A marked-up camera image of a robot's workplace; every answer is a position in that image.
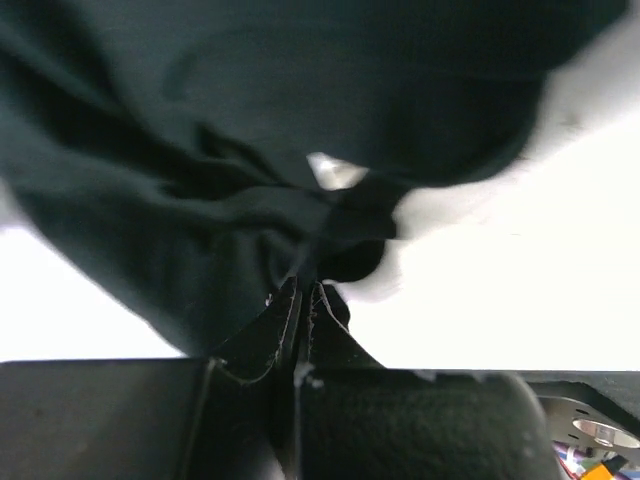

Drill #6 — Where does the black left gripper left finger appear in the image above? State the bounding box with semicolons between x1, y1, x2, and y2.
203;278;303;385

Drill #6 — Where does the black t shirt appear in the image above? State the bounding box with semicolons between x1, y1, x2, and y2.
1;1;631;356

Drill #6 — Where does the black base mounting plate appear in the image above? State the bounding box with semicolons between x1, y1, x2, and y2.
521;371;639;450

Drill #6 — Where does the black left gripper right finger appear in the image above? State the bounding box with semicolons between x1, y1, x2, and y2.
299;282;382;369

